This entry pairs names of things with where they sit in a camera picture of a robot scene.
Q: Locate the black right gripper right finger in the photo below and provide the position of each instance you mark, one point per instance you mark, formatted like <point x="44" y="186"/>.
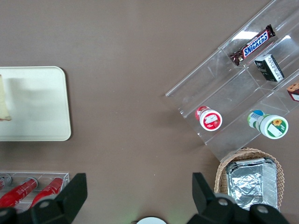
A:
<point x="205" y="200"/>

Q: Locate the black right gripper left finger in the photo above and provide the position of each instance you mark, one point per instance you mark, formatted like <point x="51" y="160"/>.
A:
<point x="67" y="198"/>

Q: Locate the white bread sandwich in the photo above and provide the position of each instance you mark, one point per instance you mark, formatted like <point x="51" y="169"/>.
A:
<point x="3" y="102"/>

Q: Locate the woven wicker basket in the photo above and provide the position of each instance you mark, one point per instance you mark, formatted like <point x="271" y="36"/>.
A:
<point x="279" y="170"/>

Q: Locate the cream rectangular plastic tray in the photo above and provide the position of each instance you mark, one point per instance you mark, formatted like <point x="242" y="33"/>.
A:
<point x="39" y="103"/>

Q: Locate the red plastic bottle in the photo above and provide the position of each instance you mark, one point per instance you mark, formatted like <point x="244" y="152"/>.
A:
<point x="19" y="192"/>
<point x="50" y="188"/>

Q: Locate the clear acrylic bottle box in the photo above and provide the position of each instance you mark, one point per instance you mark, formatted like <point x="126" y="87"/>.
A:
<point x="46" y="175"/>

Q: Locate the aluminium foil container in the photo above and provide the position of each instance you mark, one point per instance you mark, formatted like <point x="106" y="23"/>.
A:
<point x="252" y="184"/>

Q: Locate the white round object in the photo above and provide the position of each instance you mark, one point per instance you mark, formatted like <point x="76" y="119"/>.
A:
<point x="151" y="220"/>

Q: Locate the grey capped bottle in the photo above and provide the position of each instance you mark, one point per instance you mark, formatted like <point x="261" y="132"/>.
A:
<point x="4" y="181"/>

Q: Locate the red lidded yogurt cup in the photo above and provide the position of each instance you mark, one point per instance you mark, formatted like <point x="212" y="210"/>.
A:
<point x="209" y="119"/>

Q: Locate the green lidded yogurt cup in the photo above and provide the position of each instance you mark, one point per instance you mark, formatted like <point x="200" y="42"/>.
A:
<point x="268" y="123"/>

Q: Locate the clear acrylic tiered shelf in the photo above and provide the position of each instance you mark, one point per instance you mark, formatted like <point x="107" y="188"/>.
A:
<point x="224" y="91"/>

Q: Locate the cookie snack package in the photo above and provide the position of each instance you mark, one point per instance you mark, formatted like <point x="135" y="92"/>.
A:
<point x="294" y="91"/>

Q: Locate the small black drink carton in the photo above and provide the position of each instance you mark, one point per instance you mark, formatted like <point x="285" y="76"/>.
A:
<point x="269" y="67"/>

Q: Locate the Snickers chocolate bar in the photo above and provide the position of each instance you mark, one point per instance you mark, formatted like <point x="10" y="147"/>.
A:
<point x="253" y="46"/>

